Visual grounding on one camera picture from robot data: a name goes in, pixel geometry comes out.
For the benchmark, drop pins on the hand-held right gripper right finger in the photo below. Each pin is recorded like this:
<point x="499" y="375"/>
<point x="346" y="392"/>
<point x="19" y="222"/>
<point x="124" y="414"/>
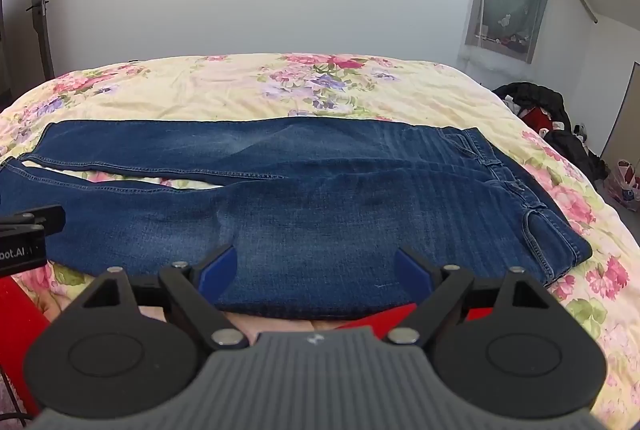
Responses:
<point x="413" y="271"/>

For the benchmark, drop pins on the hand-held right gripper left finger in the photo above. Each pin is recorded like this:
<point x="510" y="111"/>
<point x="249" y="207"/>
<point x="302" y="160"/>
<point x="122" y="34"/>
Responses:
<point x="220" y="271"/>

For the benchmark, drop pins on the blue denim pants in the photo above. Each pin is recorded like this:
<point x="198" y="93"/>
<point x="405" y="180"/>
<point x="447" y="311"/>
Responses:
<point x="310" y="210"/>

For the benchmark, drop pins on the floral bed blanket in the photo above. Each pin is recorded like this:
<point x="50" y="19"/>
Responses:
<point x="210" y="82"/>

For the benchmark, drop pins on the pile of dark clothes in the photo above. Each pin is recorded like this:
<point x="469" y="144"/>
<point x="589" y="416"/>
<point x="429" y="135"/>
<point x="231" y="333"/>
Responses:
<point x="555" y="125"/>

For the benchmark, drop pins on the white plastic bag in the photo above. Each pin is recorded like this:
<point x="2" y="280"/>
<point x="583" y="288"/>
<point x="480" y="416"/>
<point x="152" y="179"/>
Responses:
<point x="625" y="182"/>

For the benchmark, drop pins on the dark door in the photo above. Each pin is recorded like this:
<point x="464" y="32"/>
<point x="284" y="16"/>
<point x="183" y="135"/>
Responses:
<point x="22" y="10"/>

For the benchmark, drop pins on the grey cabinet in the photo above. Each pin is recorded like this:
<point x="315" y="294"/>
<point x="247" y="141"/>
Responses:
<point x="625" y="115"/>

